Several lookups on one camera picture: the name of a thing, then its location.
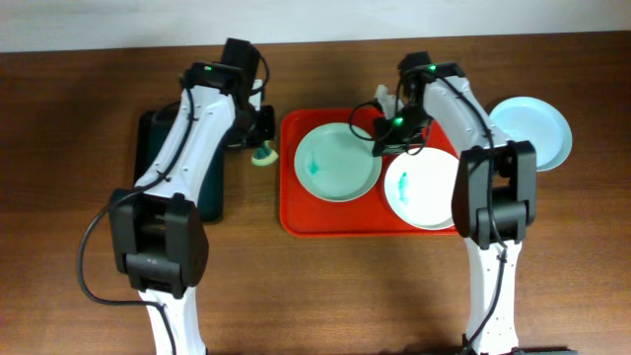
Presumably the green yellow sponge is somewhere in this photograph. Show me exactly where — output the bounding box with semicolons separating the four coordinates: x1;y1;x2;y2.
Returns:
251;140;279;167

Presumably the white plate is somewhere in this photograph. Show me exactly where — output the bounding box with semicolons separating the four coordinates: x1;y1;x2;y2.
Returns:
384;148;458;231

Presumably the mint green plate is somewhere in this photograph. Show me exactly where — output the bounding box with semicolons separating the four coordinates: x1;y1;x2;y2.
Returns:
294;122;383;202

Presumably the light blue plate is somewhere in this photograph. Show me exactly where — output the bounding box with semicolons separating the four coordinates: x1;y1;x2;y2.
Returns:
490;97;573;172

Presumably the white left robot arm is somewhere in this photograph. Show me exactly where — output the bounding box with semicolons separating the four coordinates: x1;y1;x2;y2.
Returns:
109;60;273;354

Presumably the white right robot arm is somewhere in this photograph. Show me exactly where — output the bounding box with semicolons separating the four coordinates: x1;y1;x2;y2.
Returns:
373;53;536;354

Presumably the red plastic tray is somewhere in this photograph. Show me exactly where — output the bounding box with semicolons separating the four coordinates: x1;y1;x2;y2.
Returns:
278;108;456;238

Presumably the black plastic tray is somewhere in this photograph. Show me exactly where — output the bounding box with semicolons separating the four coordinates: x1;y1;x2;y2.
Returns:
133;110;224;223

